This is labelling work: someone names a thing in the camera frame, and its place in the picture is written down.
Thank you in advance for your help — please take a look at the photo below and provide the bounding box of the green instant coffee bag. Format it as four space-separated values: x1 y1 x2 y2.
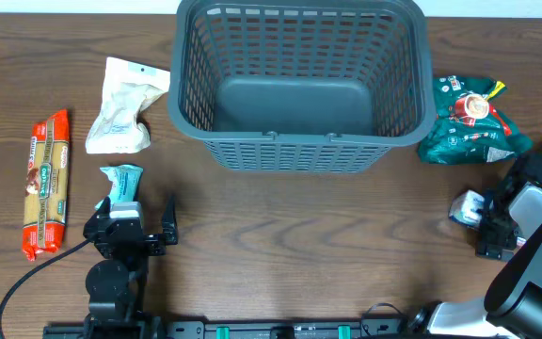
418 75 533 165

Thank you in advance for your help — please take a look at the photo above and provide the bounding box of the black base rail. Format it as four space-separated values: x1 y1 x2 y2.
42 317 434 339

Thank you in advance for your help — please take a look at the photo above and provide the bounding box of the grey plastic lattice basket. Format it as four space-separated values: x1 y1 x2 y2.
167 0 436 173

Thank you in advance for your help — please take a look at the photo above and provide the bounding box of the beige paper pouch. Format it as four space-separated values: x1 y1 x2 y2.
86 56 170 154

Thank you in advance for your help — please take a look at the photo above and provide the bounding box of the white tissue multipack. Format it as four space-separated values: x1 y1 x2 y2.
448 190 485 230

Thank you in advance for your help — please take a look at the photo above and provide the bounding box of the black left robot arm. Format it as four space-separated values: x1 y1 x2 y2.
83 197 178 331

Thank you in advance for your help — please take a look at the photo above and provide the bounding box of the mint toilet wipes pack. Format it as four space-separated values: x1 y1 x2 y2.
100 164 143 205

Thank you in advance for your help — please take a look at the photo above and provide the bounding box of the orange spaghetti packet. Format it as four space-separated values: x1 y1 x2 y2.
22 109 70 261

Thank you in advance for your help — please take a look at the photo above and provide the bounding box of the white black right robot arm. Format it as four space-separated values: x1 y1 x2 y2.
408 153 542 338

